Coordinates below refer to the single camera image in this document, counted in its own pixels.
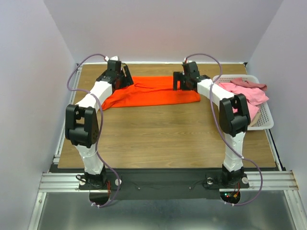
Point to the orange t shirt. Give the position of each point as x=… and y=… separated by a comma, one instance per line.
x=150, y=91

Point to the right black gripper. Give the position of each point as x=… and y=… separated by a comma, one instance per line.
x=182, y=81

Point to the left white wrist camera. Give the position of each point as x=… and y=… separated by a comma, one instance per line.
x=115, y=58

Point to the dusty rose t shirt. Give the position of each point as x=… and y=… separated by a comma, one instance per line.
x=249, y=84

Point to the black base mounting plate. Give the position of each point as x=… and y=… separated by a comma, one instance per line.
x=159, y=184

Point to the white plastic laundry basket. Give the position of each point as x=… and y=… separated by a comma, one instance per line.
x=265, y=121

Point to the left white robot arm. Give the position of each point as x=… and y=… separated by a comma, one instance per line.
x=81, y=123

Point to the beige garment in basket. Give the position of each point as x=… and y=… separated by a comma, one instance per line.
x=255, y=119

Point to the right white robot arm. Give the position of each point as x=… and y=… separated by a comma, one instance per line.
x=233, y=120

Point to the light pink t shirt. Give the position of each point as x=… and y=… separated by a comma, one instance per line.
x=255, y=97

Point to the aluminium frame rail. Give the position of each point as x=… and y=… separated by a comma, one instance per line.
x=52, y=182

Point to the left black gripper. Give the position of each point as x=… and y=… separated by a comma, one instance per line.
x=127, y=81

